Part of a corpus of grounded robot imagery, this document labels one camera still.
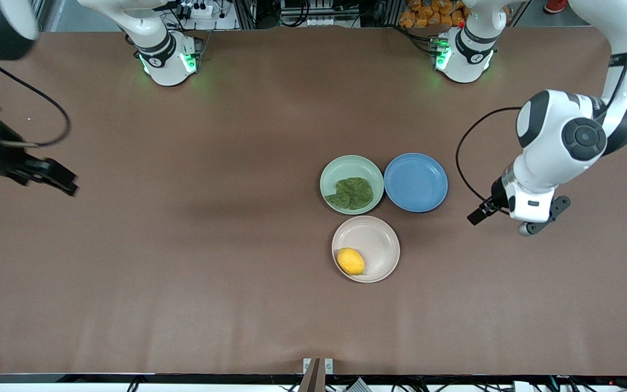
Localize green lettuce leaf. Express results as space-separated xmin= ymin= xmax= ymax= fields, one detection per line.
xmin=325 ymin=177 xmax=374 ymax=211

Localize yellow lemon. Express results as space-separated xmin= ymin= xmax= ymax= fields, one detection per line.
xmin=336 ymin=248 xmax=365 ymax=275

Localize blue plate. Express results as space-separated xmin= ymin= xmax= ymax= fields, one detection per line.
xmin=384 ymin=153 xmax=448 ymax=213

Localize beige plate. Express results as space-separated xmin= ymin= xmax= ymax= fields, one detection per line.
xmin=332 ymin=216 xmax=401 ymax=284

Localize light green plate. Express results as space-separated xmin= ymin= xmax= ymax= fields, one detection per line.
xmin=320 ymin=155 xmax=385 ymax=215

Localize orange snack bags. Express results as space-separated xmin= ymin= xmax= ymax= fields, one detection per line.
xmin=399 ymin=0 xmax=468 ymax=29

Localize white power strip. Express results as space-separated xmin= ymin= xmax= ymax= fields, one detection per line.
xmin=175 ymin=0 xmax=216 ymax=18

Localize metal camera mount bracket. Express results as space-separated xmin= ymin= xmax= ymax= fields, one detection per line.
xmin=302 ymin=358 xmax=334 ymax=392

